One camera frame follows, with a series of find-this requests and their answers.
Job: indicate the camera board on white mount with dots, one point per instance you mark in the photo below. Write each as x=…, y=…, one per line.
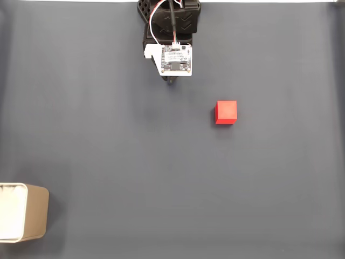
x=176, y=60

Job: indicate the red cube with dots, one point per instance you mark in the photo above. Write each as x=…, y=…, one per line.
x=226, y=112

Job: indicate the beige box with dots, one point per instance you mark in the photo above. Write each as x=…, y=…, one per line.
x=35, y=210

